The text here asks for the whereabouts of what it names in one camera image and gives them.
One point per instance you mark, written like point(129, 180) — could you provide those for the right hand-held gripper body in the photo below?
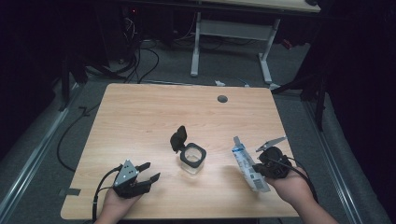
point(275, 165)

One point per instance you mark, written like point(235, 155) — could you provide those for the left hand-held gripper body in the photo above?
point(126, 174)

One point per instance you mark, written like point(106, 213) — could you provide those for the white and blue pouch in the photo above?
point(249, 168)

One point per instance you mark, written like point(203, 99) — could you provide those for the glass jar with black lid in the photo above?
point(178, 138)

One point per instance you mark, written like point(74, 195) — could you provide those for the person's right hand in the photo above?
point(292, 186)

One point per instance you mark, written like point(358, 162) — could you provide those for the person's left hand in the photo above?
point(115, 205)

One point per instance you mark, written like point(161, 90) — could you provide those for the grey tape strip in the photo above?
point(71, 192)

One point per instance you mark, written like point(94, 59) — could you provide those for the black stand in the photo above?
point(320, 102)
point(65, 87)

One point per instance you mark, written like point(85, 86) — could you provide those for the small white object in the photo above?
point(219, 83)

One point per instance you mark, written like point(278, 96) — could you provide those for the small red object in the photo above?
point(286, 43)

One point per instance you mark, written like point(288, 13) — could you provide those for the white-framed desk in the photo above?
point(232, 29)

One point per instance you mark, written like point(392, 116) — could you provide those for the metal floor rail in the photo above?
point(332, 161)
point(34, 158)

